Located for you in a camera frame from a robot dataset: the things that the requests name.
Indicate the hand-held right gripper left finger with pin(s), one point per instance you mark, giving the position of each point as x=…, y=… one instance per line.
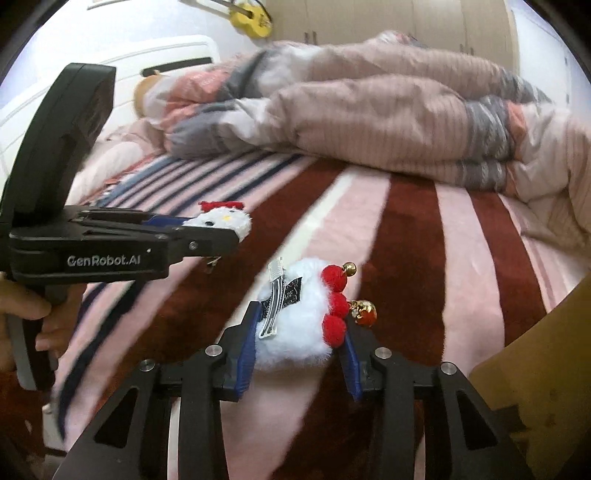
x=244, y=364

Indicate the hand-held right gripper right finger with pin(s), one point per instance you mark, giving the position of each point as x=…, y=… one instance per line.
x=352, y=369

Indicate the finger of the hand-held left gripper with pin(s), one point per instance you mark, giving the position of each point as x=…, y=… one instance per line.
x=203, y=242
x=166, y=221

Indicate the white kitty plush hair clip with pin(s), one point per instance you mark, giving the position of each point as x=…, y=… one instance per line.
x=226, y=220

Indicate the white fluffy red pompom hair clip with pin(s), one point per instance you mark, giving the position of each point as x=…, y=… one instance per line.
x=295, y=332

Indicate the brown cardboard box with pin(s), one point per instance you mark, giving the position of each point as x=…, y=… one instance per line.
x=531, y=406

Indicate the person's left hand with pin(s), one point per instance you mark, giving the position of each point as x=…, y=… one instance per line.
x=64, y=318

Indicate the pink white pillow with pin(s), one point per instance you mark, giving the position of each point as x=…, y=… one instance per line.
x=120, y=143

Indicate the brown plush toy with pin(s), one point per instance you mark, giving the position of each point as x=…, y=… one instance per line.
x=145, y=90

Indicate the striped pink maroon blanket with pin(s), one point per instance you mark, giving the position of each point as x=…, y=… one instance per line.
x=406, y=240

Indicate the white bed headboard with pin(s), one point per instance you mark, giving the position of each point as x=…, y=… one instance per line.
x=175, y=55

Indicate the pink grey patterned duvet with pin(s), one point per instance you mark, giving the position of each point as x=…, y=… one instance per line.
x=369, y=110

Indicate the yellow guitar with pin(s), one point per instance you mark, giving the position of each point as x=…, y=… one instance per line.
x=249, y=21

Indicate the beige wardrobe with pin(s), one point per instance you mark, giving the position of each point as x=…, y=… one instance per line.
x=392, y=21

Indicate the white door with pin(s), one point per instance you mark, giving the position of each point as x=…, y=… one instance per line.
x=540, y=46

